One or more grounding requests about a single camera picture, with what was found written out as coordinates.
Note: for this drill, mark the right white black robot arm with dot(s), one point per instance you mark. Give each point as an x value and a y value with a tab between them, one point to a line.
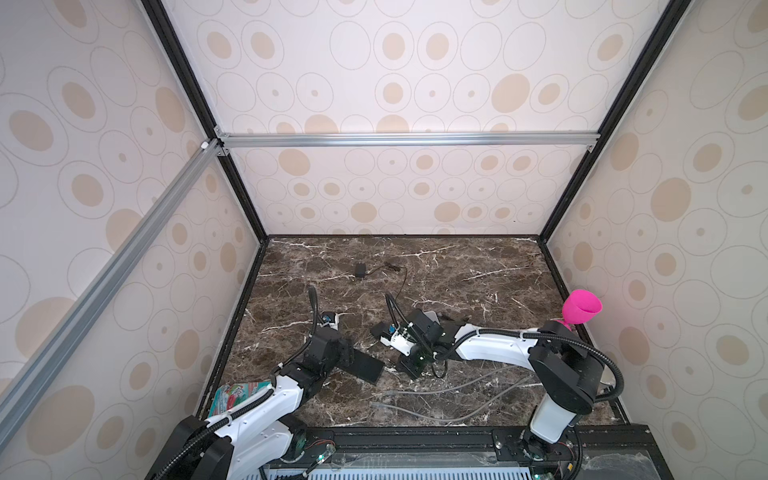
575	375

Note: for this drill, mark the black front rail base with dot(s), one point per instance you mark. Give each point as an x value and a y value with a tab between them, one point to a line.
289	450

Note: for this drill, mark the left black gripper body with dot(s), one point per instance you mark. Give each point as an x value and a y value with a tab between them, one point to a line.
342	356

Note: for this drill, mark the left diagonal aluminium frame bar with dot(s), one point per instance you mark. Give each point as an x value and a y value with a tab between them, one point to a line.
49	359

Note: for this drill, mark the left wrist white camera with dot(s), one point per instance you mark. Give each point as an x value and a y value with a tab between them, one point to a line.
329	319

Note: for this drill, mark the pink plastic goblet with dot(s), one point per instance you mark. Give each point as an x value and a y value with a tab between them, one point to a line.
579	308

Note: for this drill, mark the colourful snack packet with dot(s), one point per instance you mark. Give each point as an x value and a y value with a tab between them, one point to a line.
230	395

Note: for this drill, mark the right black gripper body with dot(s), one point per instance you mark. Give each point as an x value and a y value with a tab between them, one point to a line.
417	358

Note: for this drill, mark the small black adapter with cable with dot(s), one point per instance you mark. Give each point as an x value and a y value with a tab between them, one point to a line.
360	271

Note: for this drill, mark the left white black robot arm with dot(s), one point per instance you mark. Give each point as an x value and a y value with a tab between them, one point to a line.
244	438

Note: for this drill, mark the horizontal aluminium frame bar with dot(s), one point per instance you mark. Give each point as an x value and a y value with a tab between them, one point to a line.
227	141

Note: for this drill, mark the black power adapter with plug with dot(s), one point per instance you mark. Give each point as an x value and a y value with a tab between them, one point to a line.
383	332

